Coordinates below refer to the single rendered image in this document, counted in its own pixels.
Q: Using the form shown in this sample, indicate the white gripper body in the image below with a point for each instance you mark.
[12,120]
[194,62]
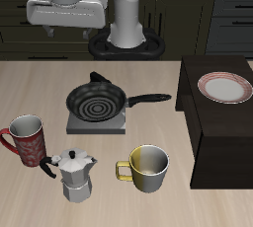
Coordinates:
[66,14]

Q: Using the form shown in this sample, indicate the black frying pan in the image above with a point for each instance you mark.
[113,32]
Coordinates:
[95,104]

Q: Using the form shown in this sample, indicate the red patterned mug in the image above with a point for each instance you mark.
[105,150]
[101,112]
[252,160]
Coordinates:
[31,147]

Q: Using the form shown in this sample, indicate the yellow and white mug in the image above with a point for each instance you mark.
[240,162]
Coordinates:
[150,171]

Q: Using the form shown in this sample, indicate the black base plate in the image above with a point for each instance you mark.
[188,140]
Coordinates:
[154,48]

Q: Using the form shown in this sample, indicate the dark kitchen cupboards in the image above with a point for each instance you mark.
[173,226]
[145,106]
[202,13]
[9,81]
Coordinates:
[184,23]

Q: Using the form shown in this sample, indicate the white plate with red rim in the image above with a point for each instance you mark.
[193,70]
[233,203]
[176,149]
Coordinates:
[225,88]

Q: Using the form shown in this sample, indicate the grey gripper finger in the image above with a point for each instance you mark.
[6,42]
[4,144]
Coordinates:
[49,31]
[87,33]

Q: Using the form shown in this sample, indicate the grey drawer unit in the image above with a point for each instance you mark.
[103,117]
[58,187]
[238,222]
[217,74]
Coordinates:
[230,23]

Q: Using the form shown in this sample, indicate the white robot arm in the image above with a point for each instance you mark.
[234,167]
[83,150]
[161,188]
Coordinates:
[126,14]

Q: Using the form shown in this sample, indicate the silver moka pot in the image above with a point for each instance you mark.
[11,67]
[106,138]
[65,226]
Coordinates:
[76,175]

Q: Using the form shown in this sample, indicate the dark wooden cabinet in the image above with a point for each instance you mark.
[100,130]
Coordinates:
[220,138]

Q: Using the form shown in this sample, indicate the dark grey stove plate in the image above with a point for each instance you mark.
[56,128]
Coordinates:
[95,127]

